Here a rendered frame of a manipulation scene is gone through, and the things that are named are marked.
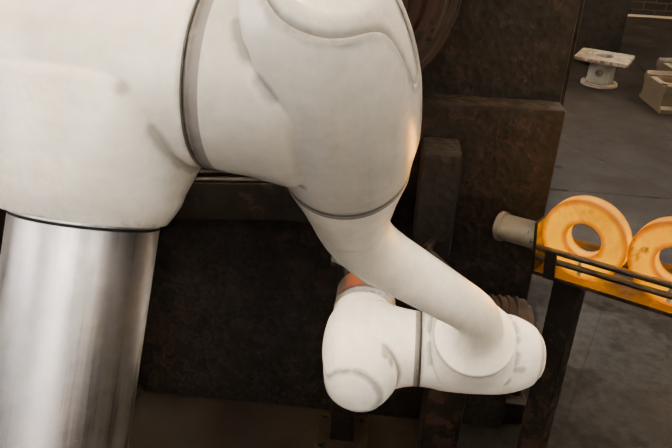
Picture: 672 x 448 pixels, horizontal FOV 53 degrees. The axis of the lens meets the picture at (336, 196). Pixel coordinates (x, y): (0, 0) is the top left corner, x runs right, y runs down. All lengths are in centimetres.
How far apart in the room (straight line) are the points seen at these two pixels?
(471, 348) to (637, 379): 139
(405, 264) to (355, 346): 25
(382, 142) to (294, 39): 9
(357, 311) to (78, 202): 55
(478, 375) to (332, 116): 55
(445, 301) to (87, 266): 39
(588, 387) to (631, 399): 11
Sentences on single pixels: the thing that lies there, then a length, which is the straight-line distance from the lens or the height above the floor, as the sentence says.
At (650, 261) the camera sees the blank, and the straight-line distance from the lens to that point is 128.
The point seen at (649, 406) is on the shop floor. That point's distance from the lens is 212.
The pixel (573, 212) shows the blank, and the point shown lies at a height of 75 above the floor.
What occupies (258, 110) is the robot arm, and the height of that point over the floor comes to 118.
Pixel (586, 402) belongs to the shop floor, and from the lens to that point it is 206.
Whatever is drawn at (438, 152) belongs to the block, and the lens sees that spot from 134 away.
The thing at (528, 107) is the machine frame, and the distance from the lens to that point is 144.
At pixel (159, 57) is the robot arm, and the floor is 120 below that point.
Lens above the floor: 130
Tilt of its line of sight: 26 degrees down
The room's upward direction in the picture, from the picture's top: 3 degrees clockwise
